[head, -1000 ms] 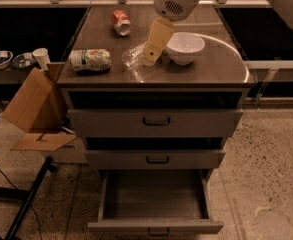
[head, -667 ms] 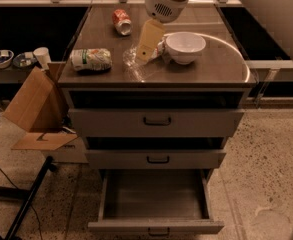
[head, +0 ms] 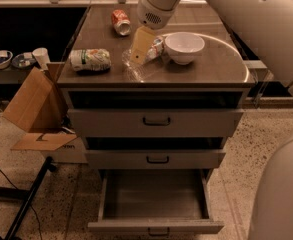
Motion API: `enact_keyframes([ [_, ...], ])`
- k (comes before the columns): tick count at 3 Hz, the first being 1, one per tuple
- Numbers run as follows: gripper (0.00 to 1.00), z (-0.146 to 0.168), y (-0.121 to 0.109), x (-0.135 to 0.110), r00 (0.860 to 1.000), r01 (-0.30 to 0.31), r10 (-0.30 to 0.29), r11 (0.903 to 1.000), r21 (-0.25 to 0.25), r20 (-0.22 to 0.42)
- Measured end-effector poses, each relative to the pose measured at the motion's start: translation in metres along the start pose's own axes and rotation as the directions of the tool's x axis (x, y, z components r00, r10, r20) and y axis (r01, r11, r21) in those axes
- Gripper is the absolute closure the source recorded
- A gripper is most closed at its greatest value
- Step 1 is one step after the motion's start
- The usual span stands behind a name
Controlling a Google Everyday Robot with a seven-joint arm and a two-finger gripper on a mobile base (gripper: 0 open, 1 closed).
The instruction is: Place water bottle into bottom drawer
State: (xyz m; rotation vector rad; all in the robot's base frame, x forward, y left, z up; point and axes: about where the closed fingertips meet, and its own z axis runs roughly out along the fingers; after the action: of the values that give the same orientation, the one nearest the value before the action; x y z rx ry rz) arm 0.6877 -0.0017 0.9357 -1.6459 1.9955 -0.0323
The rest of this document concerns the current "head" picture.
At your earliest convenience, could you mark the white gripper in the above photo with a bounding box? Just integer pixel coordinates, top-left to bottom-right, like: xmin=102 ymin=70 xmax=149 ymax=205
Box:
xmin=129 ymin=0 xmax=176 ymax=65

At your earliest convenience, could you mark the clear plastic water bottle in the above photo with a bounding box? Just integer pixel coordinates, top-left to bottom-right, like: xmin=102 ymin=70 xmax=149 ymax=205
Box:
xmin=122 ymin=36 xmax=164 ymax=67

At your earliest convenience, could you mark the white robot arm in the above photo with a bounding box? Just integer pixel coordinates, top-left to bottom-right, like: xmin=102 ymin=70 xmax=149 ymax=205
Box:
xmin=137 ymin=0 xmax=293 ymax=240

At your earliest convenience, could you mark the grey drawer cabinet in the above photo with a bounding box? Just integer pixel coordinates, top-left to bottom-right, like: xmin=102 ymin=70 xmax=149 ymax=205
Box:
xmin=56 ymin=4 xmax=256 ymax=172

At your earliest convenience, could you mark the top grey drawer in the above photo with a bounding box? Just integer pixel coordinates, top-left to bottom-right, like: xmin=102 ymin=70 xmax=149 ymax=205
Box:
xmin=68 ymin=109 xmax=243 ymax=138

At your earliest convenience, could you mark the middle grey drawer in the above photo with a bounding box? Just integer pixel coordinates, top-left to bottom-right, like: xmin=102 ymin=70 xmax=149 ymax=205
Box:
xmin=85 ymin=149 xmax=225 ymax=169

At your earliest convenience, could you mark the bottom grey drawer open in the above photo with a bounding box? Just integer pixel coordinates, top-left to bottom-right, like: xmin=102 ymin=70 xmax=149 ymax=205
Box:
xmin=88 ymin=169 xmax=223 ymax=238

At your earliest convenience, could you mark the red crushed soda can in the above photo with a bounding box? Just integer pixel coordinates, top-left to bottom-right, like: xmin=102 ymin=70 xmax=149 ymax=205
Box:
xmin=111 ymin=9 xmax=131 ymax=36

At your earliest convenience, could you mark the white ceramic bowl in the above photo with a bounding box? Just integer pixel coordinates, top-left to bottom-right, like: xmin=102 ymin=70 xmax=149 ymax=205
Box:
xmin=164 ymin=32 xmax=205 ymax=65

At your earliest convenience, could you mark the green white crushed can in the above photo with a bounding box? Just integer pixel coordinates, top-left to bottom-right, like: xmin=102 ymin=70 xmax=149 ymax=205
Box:
xmin=69 ymin=49 xmax=111 ymax=72

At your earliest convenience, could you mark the white paper cup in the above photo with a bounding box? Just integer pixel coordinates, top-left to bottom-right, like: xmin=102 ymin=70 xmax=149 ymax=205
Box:
xmin=32 ymin=47 xmax=50 ymax=69

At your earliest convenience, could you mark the open cardboard box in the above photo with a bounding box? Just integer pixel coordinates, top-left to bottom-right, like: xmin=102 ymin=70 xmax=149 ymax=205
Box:
xmin=3 ymin=67 xmax=87 ymax=164

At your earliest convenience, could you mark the blue plate with wrapper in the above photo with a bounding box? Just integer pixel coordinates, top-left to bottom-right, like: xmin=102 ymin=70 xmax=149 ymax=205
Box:
xmin=11 ymin=52 xmax=36 ymax=69

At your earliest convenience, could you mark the black stand leg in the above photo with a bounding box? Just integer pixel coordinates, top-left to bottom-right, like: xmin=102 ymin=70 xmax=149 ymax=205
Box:
xmin=0 ymin=157 xmax=56 ymax=240

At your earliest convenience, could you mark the black floor cable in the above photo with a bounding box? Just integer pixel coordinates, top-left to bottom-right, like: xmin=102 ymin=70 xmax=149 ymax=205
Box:
xmin=0 ymin=150 xmax=44 ymax=240

